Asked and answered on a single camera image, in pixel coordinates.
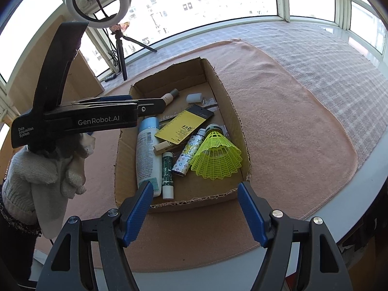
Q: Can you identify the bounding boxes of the white bottle with grey cap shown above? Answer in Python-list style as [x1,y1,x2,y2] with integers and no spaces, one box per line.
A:
[161,89,180,106]

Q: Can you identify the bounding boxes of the grey and yellow card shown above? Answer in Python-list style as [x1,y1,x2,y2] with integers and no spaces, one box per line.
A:
[154,104,215,145]

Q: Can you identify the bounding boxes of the patterned lighter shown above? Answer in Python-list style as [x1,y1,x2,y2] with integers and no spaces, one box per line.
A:
[171,129,207,177]

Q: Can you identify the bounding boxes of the yellow shuttlecock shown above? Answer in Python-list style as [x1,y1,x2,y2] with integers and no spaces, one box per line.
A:
[189,124,243,179]

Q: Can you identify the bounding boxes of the person's left hand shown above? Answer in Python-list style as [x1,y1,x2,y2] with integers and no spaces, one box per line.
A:
[1,133,96,238]

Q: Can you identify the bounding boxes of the cardboard box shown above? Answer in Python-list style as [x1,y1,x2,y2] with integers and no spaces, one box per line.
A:
[114,57,252,209]

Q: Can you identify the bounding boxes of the wooden clothespin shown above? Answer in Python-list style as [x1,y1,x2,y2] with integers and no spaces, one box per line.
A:
[153,141,178,155]

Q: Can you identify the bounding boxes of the light wooden board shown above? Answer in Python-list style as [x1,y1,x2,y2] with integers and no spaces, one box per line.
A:
[0,15,105,164]

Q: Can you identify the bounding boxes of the blue and white bottle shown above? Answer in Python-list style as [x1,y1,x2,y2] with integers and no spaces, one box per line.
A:
[135,117,162,197]

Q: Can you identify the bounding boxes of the clear plastic packet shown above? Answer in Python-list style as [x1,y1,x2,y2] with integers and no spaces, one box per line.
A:
[200,95,219,110]

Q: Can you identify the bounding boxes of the green-labelled white tube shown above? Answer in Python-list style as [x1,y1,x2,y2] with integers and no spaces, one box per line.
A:
[162,152,175,201]

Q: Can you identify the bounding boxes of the pink blanket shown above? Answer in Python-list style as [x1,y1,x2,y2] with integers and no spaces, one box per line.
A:
[61,38,358,272]

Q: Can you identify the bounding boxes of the grey checked cloth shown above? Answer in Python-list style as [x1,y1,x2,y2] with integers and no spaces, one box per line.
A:
[100,21,388,170]

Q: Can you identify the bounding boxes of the black ring light cable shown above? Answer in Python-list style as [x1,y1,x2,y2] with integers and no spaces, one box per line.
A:
[103,27,122,76]

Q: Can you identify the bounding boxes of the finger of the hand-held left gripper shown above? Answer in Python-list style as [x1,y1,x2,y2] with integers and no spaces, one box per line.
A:
[136,98,166,118]
[73,95,135,104]

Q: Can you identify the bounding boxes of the person's left forearm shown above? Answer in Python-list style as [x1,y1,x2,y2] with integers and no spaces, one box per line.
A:
[0,192,43,285]

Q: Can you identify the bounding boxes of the black tripod stand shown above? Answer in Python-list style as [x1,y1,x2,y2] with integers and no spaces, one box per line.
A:
[88,0,157,81]

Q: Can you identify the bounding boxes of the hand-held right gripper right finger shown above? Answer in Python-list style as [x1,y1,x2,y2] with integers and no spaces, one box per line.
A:
[237,181,354,291]

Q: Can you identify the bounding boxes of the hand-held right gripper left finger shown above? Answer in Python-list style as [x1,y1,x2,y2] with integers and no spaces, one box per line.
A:
[36,180,154,291]

